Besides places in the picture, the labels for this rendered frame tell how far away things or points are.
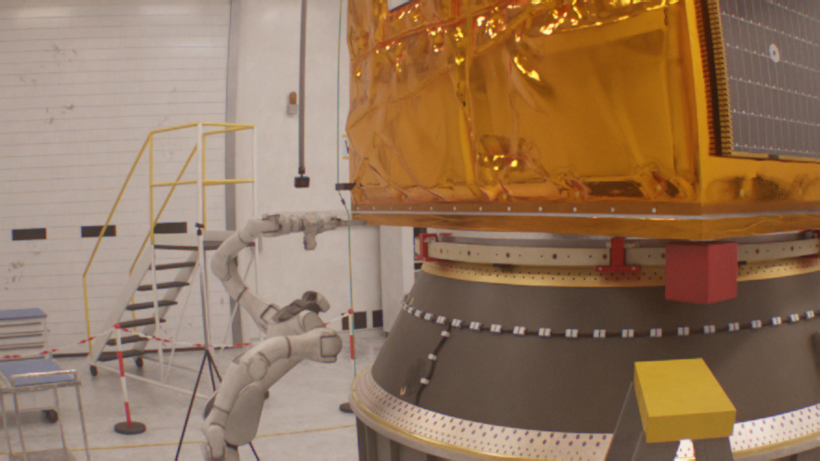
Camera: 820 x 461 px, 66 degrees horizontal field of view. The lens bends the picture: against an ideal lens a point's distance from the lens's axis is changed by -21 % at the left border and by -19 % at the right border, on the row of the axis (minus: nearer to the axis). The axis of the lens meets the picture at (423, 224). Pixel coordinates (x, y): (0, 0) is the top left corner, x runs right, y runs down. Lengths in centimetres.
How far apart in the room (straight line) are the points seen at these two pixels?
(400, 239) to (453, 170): 737
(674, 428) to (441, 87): 169
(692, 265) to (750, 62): 53
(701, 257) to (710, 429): 67
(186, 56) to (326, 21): 211
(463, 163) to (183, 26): 768
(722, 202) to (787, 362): 63
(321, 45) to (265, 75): 91
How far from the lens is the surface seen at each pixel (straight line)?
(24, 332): 640
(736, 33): 183
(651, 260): 207
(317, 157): 1023
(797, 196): 209
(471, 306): 231
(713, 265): 177
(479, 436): 211
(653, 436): 118
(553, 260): 213
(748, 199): 187
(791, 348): 222
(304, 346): 253
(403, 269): 982
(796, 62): 207
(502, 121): 226
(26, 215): 938
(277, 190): 1002
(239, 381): 245
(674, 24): 176
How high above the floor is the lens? 186
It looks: 2 degrees down
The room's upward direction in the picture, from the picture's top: 1 degrees counter-clockwise
